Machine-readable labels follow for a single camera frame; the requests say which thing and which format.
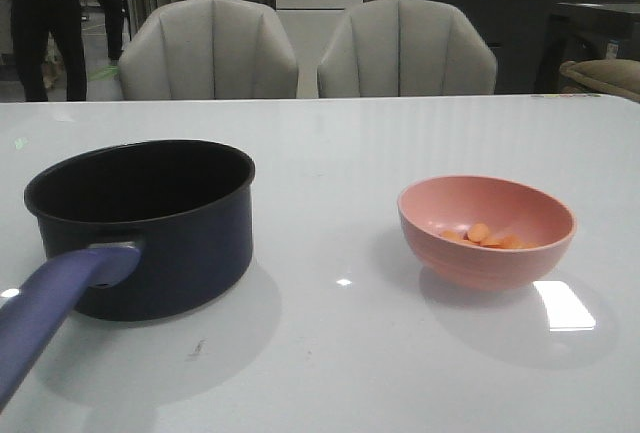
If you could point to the right grey upholstered chair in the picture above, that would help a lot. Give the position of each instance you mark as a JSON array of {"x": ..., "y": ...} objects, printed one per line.
[{"x": 405, "y": 48}]

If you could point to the person in white shirt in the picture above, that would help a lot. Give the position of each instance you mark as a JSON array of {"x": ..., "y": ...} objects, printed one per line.
[{"x": 33, "y": 23}]

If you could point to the black appliance box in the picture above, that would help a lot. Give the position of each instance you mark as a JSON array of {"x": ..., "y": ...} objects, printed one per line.
[{"x": 586, "y": 31}]

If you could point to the dark blue saucepan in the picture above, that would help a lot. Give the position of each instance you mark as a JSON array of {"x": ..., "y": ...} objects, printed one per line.
[{"x": 131, "y": 232}]

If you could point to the orange ham slices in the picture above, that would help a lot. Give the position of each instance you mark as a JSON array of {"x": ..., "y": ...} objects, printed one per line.
[{"x": 480, "y": 235}]

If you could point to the pink plastic bowl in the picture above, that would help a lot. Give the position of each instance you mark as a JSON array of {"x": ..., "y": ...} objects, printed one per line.
[{"x": 457, "y": 201}]

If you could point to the grey upholstered chair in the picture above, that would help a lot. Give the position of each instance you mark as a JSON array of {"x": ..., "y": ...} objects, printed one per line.
[
  {"x": 405, "y": 48},
  {"x": 210, "y": 50}
]

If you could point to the left grey upholstered chair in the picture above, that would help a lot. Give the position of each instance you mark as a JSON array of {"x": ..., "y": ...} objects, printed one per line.
[{"x": 210, "y": 50}]

